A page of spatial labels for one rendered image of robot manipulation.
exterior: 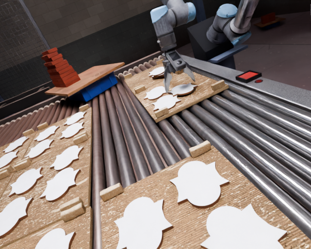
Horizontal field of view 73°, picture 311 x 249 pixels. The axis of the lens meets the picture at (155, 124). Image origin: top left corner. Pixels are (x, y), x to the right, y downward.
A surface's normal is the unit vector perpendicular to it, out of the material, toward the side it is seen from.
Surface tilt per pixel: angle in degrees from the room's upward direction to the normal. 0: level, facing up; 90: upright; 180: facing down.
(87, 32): 90
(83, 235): 0
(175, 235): 0
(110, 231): 0
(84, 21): 90
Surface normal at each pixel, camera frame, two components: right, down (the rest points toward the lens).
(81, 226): -0.34, -0.82
